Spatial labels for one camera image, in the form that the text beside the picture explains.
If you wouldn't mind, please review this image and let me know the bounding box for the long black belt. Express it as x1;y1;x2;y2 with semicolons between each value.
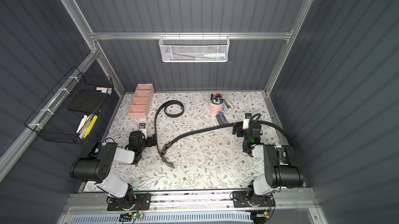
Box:
162;118;293;155

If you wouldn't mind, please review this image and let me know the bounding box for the black belt with end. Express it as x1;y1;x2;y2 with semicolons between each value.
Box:
152;100;185;169

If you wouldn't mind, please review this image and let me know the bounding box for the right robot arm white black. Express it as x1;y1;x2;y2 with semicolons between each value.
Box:
233;113;304;200

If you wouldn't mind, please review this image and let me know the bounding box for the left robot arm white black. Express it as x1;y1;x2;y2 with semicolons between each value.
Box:
70;130;156;203

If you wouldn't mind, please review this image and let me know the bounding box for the pink compartment storage box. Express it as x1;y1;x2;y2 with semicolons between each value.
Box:
127;83;155;120

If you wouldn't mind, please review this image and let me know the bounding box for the grey blue stapler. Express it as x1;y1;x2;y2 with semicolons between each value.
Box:
216;111;229;125

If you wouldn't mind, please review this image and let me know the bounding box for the pink pen cup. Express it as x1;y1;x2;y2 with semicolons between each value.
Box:
210;93;224;115

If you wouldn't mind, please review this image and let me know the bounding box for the yellow marker in basket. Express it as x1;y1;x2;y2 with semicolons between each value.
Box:
79;114;98;139

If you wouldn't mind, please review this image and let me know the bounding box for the white perforated front panel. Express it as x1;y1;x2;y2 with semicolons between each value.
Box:
69;211;253;224

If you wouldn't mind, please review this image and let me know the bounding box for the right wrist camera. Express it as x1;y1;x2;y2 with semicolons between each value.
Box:
243;113;252;130

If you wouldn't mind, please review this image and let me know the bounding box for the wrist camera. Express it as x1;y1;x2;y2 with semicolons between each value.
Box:
138;123;147;140
243;113;252;130

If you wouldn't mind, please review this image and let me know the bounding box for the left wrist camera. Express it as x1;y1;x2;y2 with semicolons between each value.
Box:
138;123;147;140

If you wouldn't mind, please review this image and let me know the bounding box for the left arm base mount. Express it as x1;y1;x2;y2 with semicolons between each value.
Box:
107;192;151;212

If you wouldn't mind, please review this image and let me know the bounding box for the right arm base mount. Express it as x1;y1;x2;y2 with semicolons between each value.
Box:
230;191;275;208

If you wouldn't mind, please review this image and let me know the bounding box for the black wire wall basket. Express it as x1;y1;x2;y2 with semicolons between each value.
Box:
25;67;114;144

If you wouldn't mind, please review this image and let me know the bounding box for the aluminium front rail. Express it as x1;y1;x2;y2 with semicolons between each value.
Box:
63;188;317;213

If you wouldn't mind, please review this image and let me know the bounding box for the white wire mesh basket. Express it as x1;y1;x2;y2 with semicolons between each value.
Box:
159;35;230;63

